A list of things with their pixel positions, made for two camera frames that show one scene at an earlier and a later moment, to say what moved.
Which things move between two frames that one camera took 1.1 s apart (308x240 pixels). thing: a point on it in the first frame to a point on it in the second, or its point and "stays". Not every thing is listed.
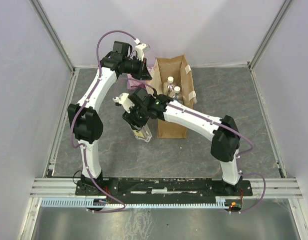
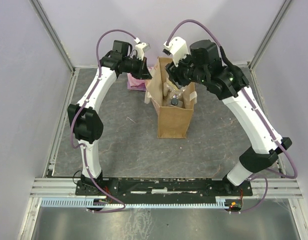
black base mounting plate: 162,187 stays
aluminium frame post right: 270,34 stays
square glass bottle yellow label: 144,134 to 174,91
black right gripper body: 137,118 to 186,68
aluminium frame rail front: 275,188 stays
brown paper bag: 176,67 stays
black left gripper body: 135,67 stays
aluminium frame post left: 52,33 stays
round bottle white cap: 170,86 to 166,91
